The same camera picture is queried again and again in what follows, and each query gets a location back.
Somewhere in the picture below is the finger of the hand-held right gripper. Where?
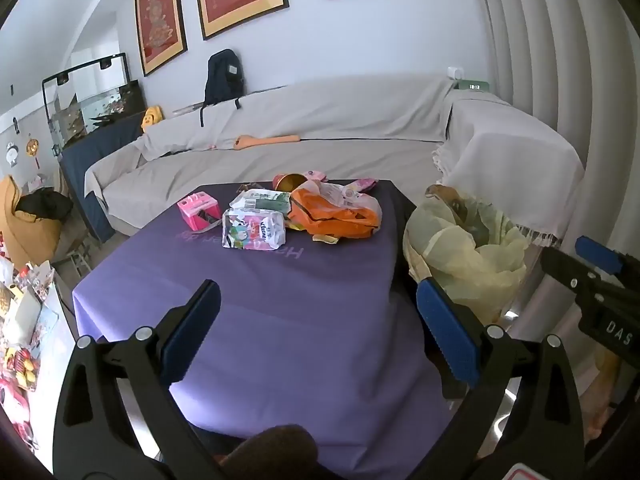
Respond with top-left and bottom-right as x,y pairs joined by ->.
541,247 -> 603,293
574,236 -> 640,281

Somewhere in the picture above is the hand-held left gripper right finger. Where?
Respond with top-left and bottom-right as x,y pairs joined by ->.
416,277 -> 586,480

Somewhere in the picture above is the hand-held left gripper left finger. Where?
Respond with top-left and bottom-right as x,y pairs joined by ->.
52,280 -> 222,480

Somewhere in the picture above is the bin with yellow bag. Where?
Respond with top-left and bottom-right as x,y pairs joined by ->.
404,185 -> 528,326

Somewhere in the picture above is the green white snack packet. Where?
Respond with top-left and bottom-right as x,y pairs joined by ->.
229,188 -> 293,216

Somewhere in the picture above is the purple tablecloth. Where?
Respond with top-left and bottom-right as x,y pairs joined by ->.
72,180 -> 456,466

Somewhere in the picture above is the pink white panda packet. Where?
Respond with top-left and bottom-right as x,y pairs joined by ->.
221,207 -> 288,251

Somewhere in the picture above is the pink box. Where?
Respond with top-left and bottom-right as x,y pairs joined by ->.
177,191 -> 222,232

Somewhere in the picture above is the white fringed blanket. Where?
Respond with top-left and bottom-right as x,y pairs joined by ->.
432,91 -> 586,248

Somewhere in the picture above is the clear plastic bag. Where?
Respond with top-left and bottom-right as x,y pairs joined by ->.
310,180 -> 383,226

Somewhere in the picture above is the orange plastic bag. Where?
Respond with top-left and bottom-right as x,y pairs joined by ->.
287,185 -> 378,242

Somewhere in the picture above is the gold paper cup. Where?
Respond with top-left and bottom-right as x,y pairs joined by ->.
272,172 -> 308,195

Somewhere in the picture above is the black cloth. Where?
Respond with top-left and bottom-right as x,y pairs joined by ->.
15,187 -> 73,221

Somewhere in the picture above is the grey covered sofa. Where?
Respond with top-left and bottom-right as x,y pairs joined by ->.
84,74 -> 516,241

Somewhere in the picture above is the orange back scratcher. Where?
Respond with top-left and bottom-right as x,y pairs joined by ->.
235,135 -> 301,151

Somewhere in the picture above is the navy blue cloth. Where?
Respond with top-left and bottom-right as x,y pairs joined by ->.
60,122 -> 146,243

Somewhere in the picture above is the beige curtain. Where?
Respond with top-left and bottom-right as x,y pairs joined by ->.
472,0 -> 640,376

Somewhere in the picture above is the yellow fabric bag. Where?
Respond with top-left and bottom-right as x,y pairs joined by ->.
0,175 -> 73,266

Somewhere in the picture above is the yellow plush toy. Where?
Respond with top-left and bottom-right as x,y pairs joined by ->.
141,106 -> 164,133

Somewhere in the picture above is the glass fish tank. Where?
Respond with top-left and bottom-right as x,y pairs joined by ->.
41,53 -> 146,148

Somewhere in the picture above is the dark backpack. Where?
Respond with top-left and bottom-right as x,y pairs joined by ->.
200,49 -> 246,127

